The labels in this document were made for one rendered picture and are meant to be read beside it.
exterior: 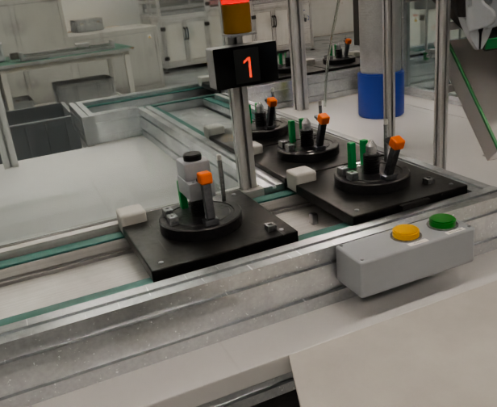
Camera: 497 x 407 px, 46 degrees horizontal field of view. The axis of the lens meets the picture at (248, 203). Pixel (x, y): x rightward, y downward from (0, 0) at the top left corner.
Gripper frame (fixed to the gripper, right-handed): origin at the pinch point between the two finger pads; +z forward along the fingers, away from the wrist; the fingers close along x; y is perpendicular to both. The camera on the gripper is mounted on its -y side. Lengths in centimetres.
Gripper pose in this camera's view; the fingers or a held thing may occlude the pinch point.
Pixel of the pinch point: (474, 39)
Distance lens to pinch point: 94.4
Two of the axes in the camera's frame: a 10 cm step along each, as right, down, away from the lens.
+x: 9.1, -2.3, 3.4
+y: 4.0, 2.9, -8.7
